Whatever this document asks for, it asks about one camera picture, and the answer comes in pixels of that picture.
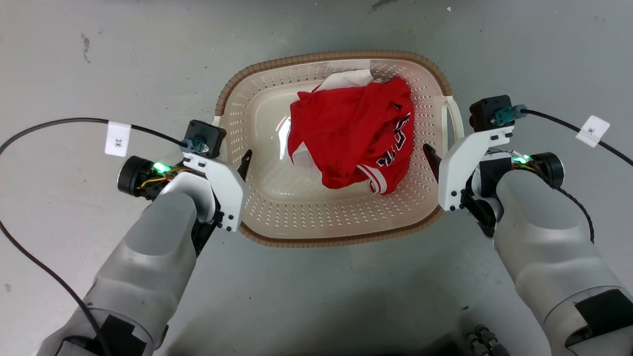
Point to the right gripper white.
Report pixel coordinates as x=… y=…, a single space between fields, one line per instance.
x=457 y=168

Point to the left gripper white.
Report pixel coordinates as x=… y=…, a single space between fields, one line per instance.
x=228 y=193

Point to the beige laundry basket brown rim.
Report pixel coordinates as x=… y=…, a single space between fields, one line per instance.
x=277 y=212

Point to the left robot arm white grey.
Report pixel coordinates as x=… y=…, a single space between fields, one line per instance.
x=148 y=267

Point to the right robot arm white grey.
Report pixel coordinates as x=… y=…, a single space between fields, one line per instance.
x=549 y=252

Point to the grey robot base connectors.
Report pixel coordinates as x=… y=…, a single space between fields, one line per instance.
x=482 y=341

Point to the red sports jersey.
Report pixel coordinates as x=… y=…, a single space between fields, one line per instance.
x=346 y=133

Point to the white garment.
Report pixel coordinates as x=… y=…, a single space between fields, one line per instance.
x=346 y=79

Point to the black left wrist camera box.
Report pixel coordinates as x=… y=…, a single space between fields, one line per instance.
x=205 y=138

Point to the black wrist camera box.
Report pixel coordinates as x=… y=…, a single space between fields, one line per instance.
x=205 y=138
x=487 y=112

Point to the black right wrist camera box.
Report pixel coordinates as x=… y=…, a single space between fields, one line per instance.
x=487 y=112

